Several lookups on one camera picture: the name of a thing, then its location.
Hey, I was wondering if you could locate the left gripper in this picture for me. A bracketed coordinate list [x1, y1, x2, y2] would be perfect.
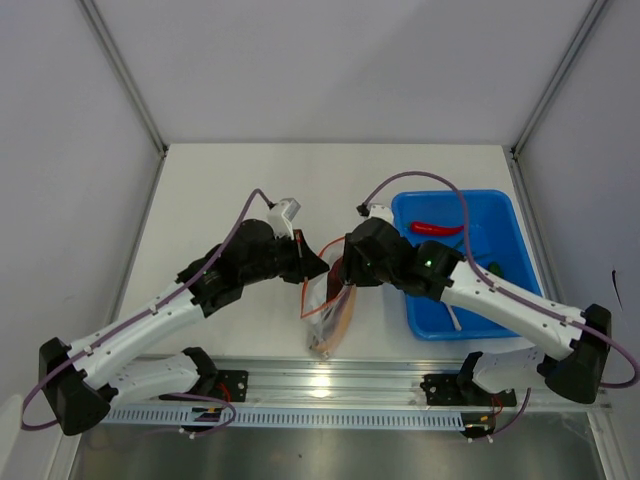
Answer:
[241, 229, 329, 286]

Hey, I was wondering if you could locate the clear zip top bag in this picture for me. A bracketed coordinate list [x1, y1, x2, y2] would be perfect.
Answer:
[298, 235, 359, 361]

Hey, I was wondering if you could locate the red chili pepper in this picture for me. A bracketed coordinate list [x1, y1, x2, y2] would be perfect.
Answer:
[409, 221, 464, 237]

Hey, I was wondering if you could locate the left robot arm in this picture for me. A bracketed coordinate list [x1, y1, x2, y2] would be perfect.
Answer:
[38, 219, 329, 436]

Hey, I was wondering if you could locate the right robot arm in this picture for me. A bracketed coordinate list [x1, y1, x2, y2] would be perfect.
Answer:
[340, 218, 611, 404]

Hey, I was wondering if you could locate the green onion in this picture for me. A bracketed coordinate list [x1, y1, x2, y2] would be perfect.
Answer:
[445, 239, 490, 331]

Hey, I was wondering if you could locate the green cucumber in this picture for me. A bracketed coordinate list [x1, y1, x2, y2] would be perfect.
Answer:
[487, 261, 504, 278]

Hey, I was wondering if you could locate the blue plastic tray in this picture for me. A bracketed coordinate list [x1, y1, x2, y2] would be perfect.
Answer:
[391, 190, 541, 341]

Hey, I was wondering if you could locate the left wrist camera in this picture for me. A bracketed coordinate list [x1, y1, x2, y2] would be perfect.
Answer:
[267, 198, 301, 239]

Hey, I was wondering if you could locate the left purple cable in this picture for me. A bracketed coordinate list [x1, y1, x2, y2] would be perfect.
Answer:
[19, 188, 276, 432]

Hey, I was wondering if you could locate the purple cable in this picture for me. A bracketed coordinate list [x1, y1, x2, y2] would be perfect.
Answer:
[19, 188, 276, 432]
[357, 170, 640, 444]

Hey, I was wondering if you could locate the aluminium mounting rail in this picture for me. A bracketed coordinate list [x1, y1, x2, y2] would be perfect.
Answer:
[134, 355, 614, 414]

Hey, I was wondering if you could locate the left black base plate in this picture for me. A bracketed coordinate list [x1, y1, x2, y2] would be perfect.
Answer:
[214, 370, 249, 403]

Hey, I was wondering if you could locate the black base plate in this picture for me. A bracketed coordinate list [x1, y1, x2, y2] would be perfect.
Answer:
[420, 373, 517, 407]
[214, 370, 249, 403]

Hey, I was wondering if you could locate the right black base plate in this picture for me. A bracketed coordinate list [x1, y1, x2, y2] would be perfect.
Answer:
[420, 373, 517, 407]

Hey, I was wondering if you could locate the white slotted cable duct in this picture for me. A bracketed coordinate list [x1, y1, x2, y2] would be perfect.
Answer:
[102, 405, 479, 432]

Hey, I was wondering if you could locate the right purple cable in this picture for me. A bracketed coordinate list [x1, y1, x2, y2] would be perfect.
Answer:
[357, 170, 640, 444]

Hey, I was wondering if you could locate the left aluminium frame post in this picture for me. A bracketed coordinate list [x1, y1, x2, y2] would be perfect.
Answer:
[76, 0, 168, 157]

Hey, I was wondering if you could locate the aluminium frame post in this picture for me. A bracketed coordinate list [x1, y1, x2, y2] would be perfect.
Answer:
[510, 0, 613, 161]
[76, 0, 168, 157]

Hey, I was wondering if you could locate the right aluminium frame post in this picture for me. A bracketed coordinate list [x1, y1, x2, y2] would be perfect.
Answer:
[510, 0, 613, 161]

